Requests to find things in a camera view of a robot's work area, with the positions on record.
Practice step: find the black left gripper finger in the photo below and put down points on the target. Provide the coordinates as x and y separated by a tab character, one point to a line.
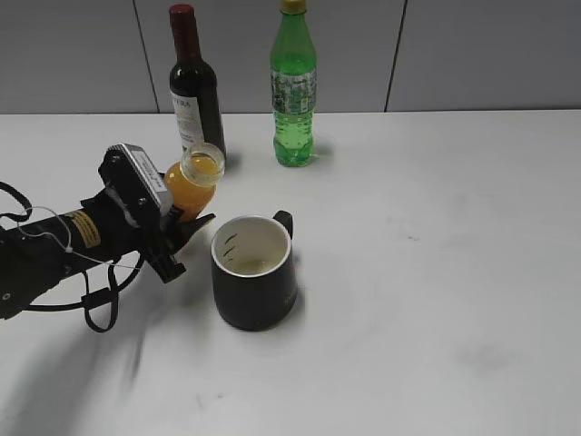
177	234

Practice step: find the black ceramic mug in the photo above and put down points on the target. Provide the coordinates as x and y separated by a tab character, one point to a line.
253	274

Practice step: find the dark red wine bottle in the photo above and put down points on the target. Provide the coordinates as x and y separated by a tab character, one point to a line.
193	84

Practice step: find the NFC orange juice bottle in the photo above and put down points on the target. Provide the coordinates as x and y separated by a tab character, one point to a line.
193	179

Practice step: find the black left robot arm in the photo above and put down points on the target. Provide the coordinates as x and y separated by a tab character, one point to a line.
35	257

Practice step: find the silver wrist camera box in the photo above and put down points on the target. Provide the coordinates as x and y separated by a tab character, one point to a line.
128	170

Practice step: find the green plastic soda bottle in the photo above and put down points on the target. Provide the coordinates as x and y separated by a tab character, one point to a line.
293	65

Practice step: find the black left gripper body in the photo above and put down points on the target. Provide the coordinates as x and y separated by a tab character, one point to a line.
120	235

